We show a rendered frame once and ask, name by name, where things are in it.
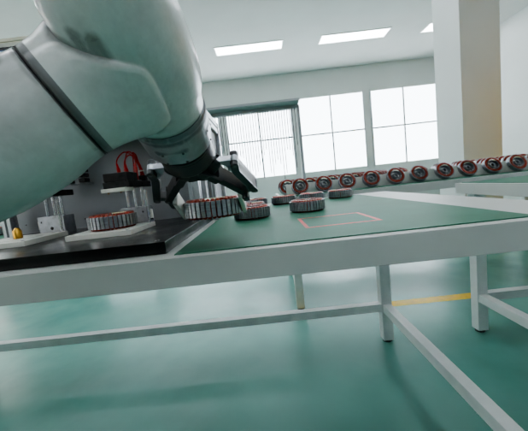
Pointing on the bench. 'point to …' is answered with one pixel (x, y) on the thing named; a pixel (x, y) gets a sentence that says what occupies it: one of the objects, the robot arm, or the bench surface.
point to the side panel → (220, 156)
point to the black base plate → (90, 247)
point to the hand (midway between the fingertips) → (213, 205)
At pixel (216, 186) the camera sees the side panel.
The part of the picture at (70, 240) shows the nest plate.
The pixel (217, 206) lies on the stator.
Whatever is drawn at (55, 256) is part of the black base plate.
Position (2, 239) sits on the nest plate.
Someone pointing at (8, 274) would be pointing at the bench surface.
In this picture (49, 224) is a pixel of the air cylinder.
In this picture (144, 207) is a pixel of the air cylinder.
